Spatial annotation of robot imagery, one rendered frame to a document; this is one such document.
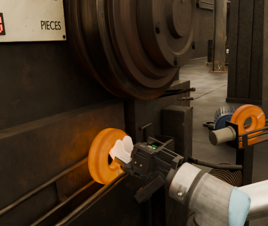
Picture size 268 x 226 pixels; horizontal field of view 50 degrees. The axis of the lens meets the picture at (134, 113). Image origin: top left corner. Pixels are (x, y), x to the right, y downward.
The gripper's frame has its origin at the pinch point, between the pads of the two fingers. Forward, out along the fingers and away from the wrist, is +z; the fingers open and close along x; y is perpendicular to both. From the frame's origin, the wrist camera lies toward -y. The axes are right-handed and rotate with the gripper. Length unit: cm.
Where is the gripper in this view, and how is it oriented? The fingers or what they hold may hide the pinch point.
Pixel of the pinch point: (111, 149)
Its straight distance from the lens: 79.5
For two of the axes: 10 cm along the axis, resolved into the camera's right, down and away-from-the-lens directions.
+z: -8.0, -3.7, 4.7
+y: 1.8, -9.0, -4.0
